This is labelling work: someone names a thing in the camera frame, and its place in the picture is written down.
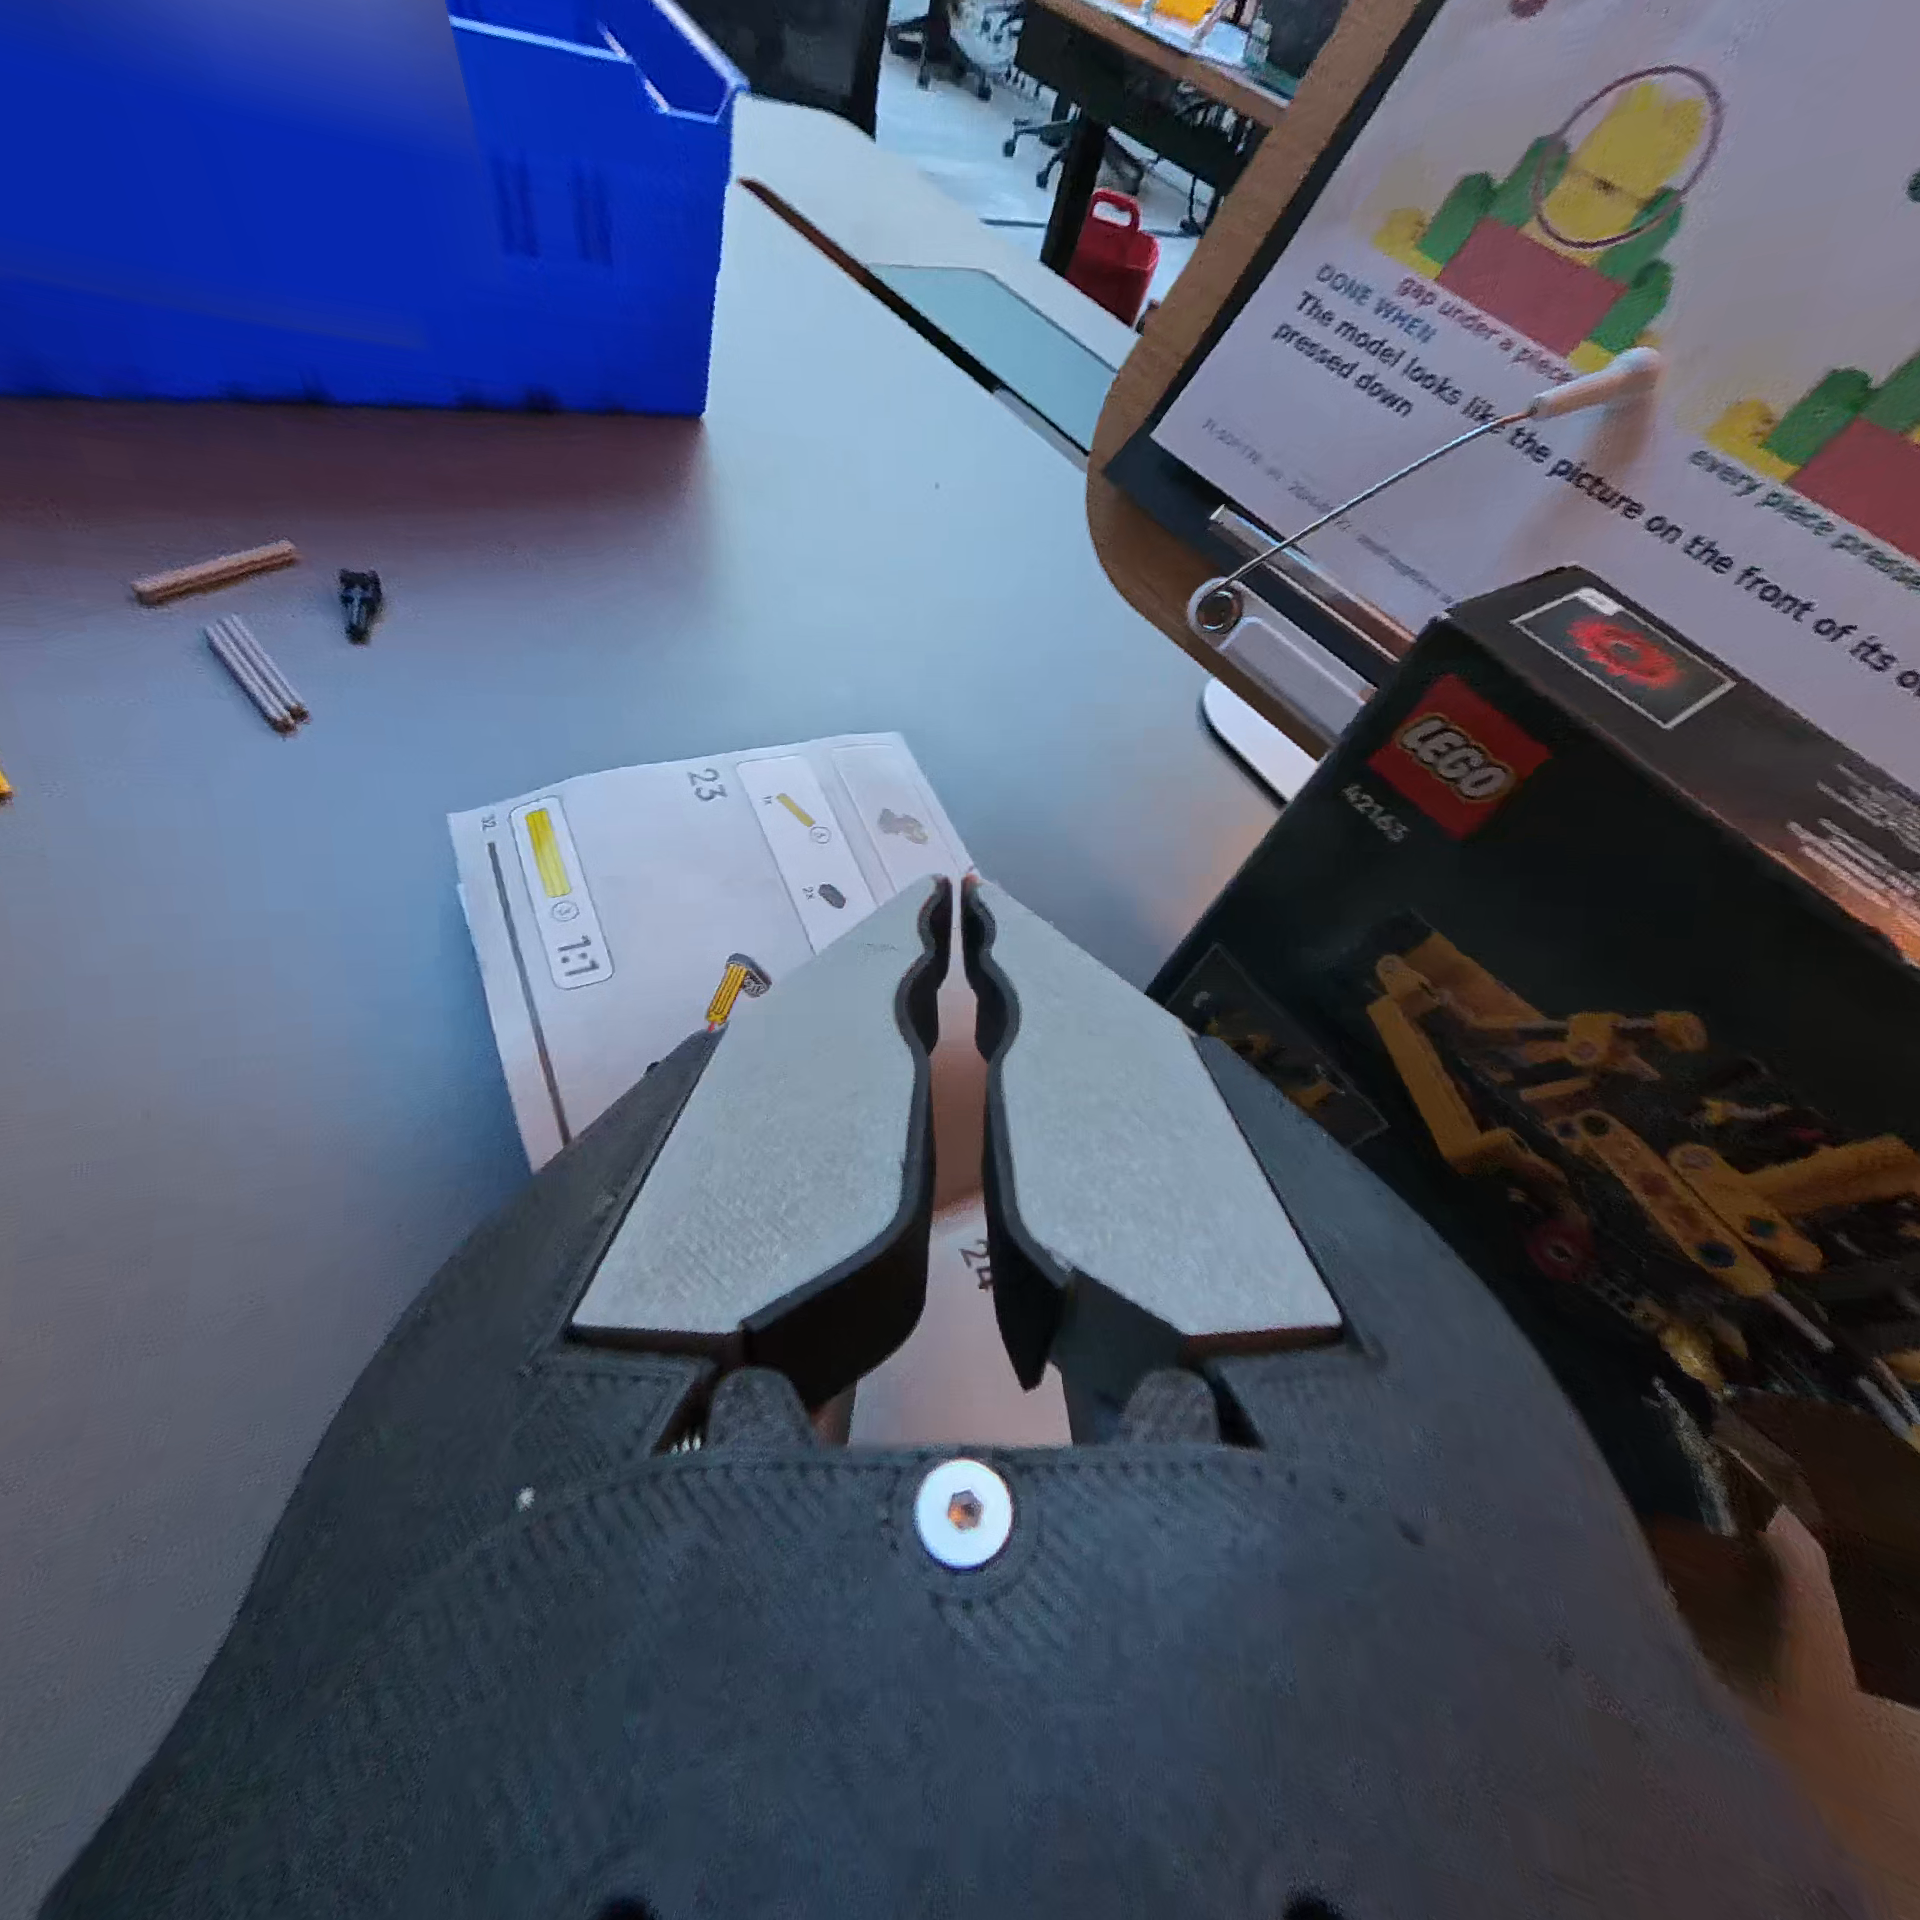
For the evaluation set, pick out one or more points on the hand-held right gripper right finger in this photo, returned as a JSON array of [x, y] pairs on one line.
[[1140, 1173]]

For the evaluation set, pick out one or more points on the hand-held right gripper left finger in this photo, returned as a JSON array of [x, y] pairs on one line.
[[768, 1173]]

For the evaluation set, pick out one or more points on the blue plastic storage bin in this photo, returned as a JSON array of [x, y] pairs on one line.
[[302, 225]]

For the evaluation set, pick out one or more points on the lego instruction booklet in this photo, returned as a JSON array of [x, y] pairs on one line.
[[662, 899]]

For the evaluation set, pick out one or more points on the black lego set box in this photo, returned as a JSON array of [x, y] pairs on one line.
[[1503, 958]]

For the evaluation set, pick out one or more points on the black lego pin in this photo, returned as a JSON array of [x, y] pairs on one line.
[[356, 599]]

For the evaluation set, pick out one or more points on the thin grey lego axle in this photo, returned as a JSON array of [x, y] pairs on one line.
[[215, 575]]

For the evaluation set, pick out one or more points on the metal document stand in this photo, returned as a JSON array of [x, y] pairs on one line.
[[1291, 676]]

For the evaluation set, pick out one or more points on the wooden clipboard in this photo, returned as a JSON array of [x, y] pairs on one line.
[[1149, 436]]

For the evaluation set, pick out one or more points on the printed task sheet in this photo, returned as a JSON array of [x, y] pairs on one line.
[[1441, 347]]

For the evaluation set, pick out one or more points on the red bag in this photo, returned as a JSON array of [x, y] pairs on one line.
[[1114, 254]]

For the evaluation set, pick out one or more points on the black office chair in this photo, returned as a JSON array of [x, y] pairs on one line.
[[1051, 140], [937, 46]]

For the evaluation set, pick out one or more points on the black background desk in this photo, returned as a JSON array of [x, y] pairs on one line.
[[1140, 72]]

